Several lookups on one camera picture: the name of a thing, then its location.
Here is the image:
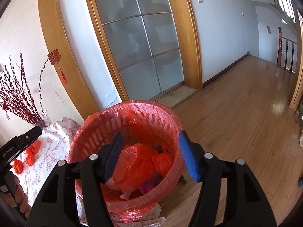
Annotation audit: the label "window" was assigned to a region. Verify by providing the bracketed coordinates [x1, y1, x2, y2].
[276, 0, 296, 24]

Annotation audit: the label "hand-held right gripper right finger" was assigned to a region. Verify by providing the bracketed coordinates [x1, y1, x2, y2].
[179, 131, 277, 227]

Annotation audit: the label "wooden door frame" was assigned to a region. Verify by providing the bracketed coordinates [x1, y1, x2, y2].
[290, 12, 303, 111]

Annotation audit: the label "small red lantern ornament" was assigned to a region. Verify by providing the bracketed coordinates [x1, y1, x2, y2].
[1, 102, 11, 120]

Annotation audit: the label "basket with red liner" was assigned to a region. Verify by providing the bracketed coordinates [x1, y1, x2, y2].
[69, 100, 186, 223]

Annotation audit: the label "red hanging knot ornament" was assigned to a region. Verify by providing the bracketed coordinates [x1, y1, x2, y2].
[47, 50, 68, 84]

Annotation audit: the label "frosted glass sliding door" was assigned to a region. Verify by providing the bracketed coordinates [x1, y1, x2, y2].
[82, 0, 203, 102]

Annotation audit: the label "wooden stair railing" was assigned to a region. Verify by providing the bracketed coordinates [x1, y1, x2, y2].
[277, 27, 299, 75]

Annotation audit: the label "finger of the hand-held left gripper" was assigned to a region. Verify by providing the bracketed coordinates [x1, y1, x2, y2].
[15, 126, 42, 147]

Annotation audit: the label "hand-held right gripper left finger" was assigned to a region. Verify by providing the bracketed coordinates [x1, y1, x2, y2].
[26, 132, 123, 227]

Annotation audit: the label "floral tablecloth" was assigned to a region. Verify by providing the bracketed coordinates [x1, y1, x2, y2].
[9, 117, 166, 227]

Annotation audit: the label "red willow branches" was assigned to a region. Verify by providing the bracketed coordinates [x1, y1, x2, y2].
[0, 53, 51, 124]

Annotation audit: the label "glass vase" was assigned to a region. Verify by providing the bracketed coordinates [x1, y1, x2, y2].
[32, 110, 51, 129]

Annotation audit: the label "person's left hand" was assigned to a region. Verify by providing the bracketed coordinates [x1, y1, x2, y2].
[2, 175, 32, 215]

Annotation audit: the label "wooden door post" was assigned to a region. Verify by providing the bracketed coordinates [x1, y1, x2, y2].
[38, 0, 105, 123]

